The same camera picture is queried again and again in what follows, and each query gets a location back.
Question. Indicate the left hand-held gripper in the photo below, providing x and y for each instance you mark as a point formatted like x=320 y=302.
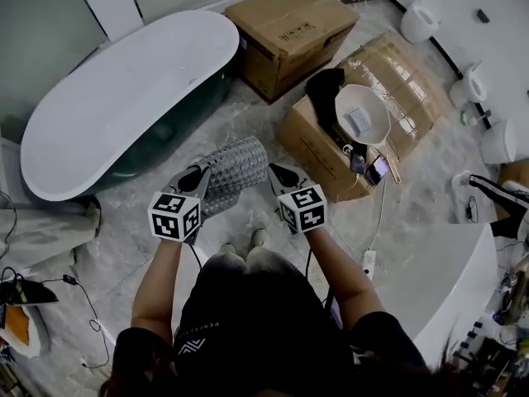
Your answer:
x=173 y=217

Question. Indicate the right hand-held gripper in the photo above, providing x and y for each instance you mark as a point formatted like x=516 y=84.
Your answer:
x=303 y=209

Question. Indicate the person's left forearm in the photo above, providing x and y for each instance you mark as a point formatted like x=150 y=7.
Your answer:
x=157 y=288

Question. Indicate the person's right forearm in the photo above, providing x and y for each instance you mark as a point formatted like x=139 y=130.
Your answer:
x=343 y=279

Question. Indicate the plastic-wrapped cardboard box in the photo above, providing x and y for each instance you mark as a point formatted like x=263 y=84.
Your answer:
x=322 y=155

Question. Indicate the person's right shoe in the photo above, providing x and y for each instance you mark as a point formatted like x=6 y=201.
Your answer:
x=259 y=237

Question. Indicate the person's shoe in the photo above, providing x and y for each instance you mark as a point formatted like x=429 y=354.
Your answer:
x=460 y=180
x=259 y=237
x=228 y=248

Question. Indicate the dark smartphone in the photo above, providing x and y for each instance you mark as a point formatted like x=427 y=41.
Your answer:
x=358 y=164

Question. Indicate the person's left shoe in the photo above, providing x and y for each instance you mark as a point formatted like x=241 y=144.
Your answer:
x=228 y=248

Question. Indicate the person's grey trousers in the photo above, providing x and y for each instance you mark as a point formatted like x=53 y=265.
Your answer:
x=264 y=263

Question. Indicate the grey square sponge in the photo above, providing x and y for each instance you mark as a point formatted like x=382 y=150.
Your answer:
x=358 y=120

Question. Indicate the black cloth bag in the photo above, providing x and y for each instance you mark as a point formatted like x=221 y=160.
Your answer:
x=324 y=93

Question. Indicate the smartphone with lit screen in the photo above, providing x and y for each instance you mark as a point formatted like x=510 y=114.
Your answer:
x=378 y=170

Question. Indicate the white oval bathtub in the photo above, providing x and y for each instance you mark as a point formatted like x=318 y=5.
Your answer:
x=124 y=97

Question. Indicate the white angular basin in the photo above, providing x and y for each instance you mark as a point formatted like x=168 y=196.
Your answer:
x=372 y=101

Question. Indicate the white power strip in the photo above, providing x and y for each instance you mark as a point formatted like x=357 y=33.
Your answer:
x=369 y=264

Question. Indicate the large plain cardboard box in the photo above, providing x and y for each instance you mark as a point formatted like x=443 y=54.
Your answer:
x=285 y=19

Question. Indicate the person's black shirt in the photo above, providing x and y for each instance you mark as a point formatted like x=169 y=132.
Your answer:
x=256 y=345

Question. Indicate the white curved platform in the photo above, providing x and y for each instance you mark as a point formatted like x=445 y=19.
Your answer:
x=446 y=271

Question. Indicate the orange and white object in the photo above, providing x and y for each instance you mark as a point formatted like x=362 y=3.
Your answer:
x=18 y=329

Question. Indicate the small black wall fitting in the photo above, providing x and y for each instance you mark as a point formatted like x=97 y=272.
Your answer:
x=483 y=16

